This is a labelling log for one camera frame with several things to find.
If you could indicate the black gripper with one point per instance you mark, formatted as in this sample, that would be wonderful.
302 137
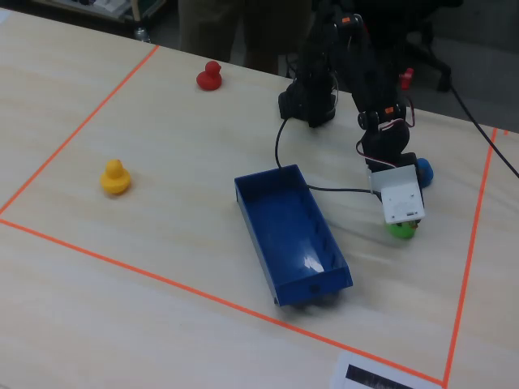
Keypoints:
410 160

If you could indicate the green rubber duck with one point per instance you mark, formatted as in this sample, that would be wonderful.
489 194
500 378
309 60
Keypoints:
399 232

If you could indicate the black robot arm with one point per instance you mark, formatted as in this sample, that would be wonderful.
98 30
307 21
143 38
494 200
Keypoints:
365 69

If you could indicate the blue rubber duck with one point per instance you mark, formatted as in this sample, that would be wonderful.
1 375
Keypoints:
425 172

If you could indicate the blue plastic box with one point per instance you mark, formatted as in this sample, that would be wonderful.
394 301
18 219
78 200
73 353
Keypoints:
284 227

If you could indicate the red rubber duck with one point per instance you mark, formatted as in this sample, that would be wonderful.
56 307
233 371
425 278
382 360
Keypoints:
208 79

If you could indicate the yellow rubber duck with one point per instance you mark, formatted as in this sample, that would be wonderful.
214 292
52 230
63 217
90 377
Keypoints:
115 180

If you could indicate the orange tape strip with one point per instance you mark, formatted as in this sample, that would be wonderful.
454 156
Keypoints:
81 127
473 243
162 279

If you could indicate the black office chair base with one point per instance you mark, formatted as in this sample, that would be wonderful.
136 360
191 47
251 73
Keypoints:
430 52

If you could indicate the white paper with black bar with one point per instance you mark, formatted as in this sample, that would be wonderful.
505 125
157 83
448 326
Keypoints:
338 377

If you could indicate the person's khaki trousers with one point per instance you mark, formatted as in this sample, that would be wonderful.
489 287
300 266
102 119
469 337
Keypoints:
211 28

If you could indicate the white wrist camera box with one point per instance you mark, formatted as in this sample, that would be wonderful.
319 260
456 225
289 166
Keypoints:
401 198

